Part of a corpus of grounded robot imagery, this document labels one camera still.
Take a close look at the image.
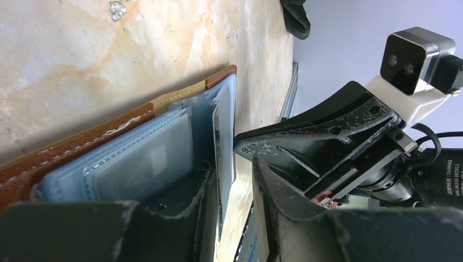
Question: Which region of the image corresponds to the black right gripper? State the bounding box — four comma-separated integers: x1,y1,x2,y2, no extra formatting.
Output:
234,81,417,205

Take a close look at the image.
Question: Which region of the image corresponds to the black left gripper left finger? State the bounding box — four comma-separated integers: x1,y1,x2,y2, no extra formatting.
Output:
1,163,218,261

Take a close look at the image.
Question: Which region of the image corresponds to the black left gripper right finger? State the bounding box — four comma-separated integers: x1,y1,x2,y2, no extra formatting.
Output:
252,158,462,261

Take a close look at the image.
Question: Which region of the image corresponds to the brown leather card holder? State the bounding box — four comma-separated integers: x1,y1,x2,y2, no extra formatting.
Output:
1,64,237,210

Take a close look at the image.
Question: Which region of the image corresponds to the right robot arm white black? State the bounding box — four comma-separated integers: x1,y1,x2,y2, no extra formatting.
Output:
234,81,462,208

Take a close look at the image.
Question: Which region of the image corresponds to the grey card in holder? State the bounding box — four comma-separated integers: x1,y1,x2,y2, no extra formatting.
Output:
84,109,193,201

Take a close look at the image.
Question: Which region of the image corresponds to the black floral plush blanket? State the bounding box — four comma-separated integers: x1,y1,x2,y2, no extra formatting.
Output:
280,0,311,40

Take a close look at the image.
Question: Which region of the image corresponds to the aluminium front rail frame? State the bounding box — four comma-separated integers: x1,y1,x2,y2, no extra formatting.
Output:
278,62,299,122

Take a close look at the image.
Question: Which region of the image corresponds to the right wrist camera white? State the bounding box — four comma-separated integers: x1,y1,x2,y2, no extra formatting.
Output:
366,27,462,128

